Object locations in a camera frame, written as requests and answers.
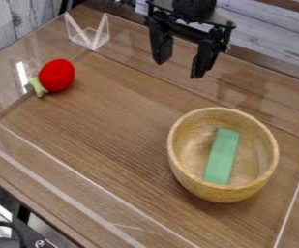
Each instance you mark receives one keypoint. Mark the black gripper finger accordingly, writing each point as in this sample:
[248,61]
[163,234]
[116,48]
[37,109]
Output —
[208,49]
[160,41]

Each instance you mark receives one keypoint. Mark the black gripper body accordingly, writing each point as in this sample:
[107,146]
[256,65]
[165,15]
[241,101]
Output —
[188,18]

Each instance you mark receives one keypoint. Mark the red plush strawberry toy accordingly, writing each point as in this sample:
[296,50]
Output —
[55,77]

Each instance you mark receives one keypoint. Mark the wooden bowl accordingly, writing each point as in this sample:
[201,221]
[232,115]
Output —
[188,146]

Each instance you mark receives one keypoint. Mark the green rectangular block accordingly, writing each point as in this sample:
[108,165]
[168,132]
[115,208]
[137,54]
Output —
[221,157]

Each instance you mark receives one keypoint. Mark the clear acrylic corner bracket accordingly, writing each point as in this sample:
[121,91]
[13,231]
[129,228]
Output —
[88,37]

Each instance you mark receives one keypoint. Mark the clear acrylic tray wall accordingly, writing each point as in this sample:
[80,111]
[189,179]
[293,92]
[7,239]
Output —
[89,214]

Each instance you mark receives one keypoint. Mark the black table leg frame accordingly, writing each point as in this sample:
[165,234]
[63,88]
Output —
[33,239]

